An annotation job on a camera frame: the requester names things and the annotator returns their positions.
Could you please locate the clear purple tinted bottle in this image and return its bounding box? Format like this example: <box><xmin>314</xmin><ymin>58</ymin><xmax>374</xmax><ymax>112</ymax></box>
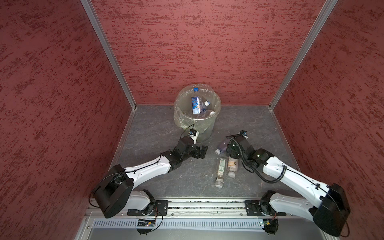
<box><xmin>215</xmin><ymin>138</ymin><xmax>231</xmax><ymax>155</ymax></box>

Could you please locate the clear orange label bottle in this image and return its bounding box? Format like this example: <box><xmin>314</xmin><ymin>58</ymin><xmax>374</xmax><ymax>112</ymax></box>
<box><xmin>227</xmin><ymin>157</ymin><xmax>239</xmax><ymax>178</ymax></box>

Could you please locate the white red Wahaha bottle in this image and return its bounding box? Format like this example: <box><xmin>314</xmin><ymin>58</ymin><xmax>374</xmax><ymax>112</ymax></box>
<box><xmin>203</xmin><ymin>110</ymin><xmax>215</xmax><ymax>119</ymax></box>

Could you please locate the green white label bottle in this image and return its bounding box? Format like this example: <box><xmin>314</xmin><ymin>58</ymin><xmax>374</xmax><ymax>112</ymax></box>
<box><xmin>215</xmin><ymin>158</ymin><xmax>226</xmax><ymax>189</ymax></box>

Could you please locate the blue cap artesian bottle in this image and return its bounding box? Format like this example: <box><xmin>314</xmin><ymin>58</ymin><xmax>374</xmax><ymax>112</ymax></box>
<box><xmin>191</xmin><ymin>87</ymin><xmax>203</xmax><ymax>115</ymax></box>

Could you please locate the blue Pocari label bottle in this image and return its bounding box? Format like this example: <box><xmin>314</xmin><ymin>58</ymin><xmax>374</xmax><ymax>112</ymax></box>
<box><xmin>202</xmin><ymin>100</ymin><xmax>211</xmax><ymax>111</ymax></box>

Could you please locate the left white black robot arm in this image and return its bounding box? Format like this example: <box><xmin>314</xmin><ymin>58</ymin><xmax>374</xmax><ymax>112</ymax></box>
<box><xmin>90</xmin><ymin>137</ymin><xmax>208</xmax><ymax>219</ymax></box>

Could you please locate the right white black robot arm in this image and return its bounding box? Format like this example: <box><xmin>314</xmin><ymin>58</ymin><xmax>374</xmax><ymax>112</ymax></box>
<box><xmin>227</xmin><ymin>134</ymin><xmax>351</xmax><ymax>237</ymax></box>

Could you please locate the clear plastic bin liner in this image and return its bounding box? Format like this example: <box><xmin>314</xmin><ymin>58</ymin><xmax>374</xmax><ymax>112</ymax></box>
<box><xmin>173</xmin><ymin>83</ymin><xmax>222</xmax><ymax>134</ymax></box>

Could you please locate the white perforated vent strip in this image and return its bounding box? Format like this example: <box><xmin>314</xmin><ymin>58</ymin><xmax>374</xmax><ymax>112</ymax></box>
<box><xmin>92</xmin><ymin>219</ymin><xmax>264</xmax><ymax>232</ymax></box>

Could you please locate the right corner aluminium profile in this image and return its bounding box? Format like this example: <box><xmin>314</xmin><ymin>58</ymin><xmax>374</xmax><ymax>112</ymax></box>
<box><xmin>269</xmin><ymin>0</ymin><xmax>339</xmax><ymax>110</ymax></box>

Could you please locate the corner aluminium profile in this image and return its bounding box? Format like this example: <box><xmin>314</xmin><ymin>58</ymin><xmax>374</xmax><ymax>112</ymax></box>
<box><xmin>269</xmin><ymin>0</ymin><xmax>339</xmax><ymax>110</ymax></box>
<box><xmin>80</xmin><ymin>0</ymin><xmax>138</xmax><ymax>110</ymax></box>

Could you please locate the left corner aluminium profile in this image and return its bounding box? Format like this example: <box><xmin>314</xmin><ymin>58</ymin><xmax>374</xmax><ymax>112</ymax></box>
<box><xmin>80</xmin><ymin>0</ymin><xmax>138</xmax><ymax>110</ymax></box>

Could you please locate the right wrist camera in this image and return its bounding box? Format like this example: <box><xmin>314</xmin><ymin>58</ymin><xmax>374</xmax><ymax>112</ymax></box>
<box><xmin>239</xmin><ymin>130</ymin><xmax>248</xmax><ymax>138</ymax></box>

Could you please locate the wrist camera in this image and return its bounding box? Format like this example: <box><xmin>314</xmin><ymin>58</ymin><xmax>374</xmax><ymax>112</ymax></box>
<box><xmin>188</xmin><ymin>129</ymin><xmax>199</xmax><ymax>144</ymax></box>
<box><xmin>239</xmin><ymin>130</ymin><xmax>248</xmax><ymax>138</ymax></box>

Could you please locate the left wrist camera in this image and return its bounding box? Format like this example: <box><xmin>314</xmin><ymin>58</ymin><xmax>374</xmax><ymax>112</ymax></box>
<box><xmin>188</xmin><ymin>129</ymin><xmax>199</xmax><ymax>144</ymax></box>

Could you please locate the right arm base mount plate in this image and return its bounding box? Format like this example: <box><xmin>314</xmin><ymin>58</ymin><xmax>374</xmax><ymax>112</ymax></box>
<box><xmin>245</xmin><ymin>200</ymin><xmax>287</xmax><ymax>217</ymax></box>

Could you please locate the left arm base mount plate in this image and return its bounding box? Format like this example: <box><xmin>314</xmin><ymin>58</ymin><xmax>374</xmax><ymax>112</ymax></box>
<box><xmin>127</xmin><ymin>200</ymin><xmax>169</xmax><ymax>217</ymax></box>

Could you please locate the right circuit board with wires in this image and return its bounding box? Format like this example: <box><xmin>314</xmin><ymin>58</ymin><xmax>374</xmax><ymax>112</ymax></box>
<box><xmin>263</xmin><ymin>219</ymin><xmax>279</xmax><ymax>235</ymax></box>

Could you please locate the circuit board with wires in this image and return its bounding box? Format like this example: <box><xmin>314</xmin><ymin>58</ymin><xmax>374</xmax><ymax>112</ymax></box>
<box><xmin>263</xmin><ymin>219</ymin><xmax>279</xmax><ymax>235</ymax></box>
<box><xmin>136</xmin><ymin>219</ymin><xmax>163</xmax><ymax>235</ymax></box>

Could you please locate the left circuit board with wires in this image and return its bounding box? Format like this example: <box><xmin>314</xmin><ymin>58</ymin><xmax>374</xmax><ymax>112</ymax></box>
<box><xmin>136</xmin><ymin>219</ymin><xmax>163</xmax><ymax>235</ymax></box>

